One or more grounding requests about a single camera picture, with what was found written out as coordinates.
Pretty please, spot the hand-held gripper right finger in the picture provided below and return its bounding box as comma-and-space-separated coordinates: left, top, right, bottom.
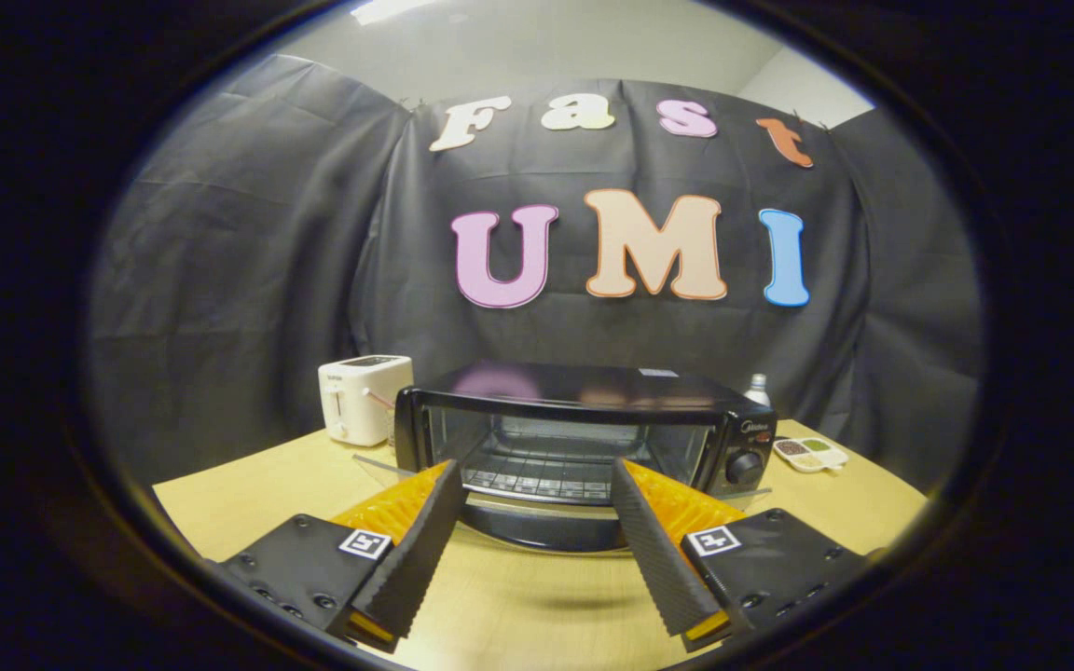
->
610, 457, 875, 653

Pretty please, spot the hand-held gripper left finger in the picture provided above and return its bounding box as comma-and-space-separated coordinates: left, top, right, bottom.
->
209, 459, 469, 655

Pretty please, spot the black toaster oven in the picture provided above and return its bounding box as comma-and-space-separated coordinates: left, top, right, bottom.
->
392, 362, 778, 554

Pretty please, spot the white pop-up toaster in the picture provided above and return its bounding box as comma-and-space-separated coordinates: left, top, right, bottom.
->
318, 354, 415, 448

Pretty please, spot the white divided spice dish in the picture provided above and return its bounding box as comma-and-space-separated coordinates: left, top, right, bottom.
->
773, 435, 850, 473

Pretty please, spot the black backdrop cloth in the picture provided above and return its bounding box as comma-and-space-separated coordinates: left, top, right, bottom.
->
85, 54, 985, 495

